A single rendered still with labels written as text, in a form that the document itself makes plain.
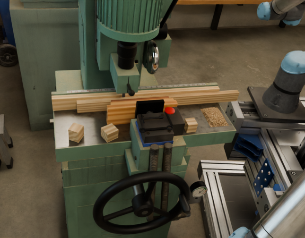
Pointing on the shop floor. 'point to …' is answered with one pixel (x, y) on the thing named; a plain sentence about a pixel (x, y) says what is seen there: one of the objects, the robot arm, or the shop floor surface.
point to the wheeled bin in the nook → (5, 37)
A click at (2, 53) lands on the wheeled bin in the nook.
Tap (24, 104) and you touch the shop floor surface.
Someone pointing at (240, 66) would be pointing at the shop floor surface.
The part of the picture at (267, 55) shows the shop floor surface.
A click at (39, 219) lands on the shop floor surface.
